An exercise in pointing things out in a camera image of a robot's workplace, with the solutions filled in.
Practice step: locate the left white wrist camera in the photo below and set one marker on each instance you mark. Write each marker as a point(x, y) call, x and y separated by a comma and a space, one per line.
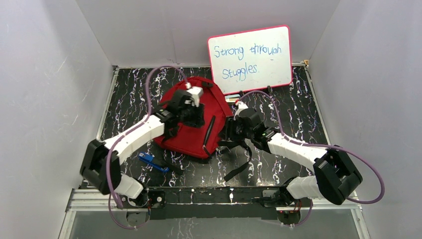
point(194, 96)

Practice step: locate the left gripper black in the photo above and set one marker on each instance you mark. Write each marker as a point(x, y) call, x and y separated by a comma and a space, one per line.
point(194, 116)

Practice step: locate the aluminium frame rail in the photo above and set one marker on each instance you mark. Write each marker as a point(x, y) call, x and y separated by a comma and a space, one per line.
point(95, 215)

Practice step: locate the red student backpack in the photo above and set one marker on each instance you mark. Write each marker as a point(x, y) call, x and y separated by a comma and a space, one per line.
point(193, 130)

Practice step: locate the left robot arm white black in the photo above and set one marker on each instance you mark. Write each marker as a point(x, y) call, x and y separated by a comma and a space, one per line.
point(102, 160)

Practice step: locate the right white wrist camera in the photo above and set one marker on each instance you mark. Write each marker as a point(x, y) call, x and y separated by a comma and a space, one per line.
point(240, 106)

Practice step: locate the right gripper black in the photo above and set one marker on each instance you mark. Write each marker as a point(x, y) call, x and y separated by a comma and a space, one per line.
point(229, 132)

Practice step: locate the whiteboard with pink frame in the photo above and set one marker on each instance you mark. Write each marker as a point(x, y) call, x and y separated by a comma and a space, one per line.
point(251, 60)

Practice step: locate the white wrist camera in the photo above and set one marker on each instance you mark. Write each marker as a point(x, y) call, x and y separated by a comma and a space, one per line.
point(194, 96)
point(240, 106)

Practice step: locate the blue stapler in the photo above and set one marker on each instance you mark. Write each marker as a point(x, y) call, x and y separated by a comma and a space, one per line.
point(149, 159)

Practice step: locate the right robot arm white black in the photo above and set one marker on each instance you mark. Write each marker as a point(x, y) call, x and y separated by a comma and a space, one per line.
point(334, 175)

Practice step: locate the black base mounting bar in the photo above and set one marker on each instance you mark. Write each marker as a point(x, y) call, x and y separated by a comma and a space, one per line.
point(218, 202)

